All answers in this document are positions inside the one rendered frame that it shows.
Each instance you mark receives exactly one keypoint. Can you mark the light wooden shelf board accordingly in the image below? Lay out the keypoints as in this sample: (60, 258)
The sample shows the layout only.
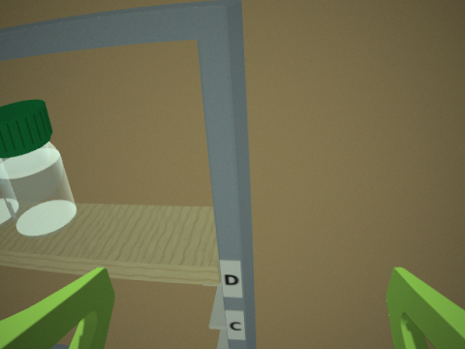
(175, 244)

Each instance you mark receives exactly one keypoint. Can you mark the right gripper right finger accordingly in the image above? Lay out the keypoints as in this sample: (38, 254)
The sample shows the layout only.
(416, 311)

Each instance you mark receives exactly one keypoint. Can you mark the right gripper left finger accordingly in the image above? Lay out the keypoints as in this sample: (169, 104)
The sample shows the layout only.
(88, 301)

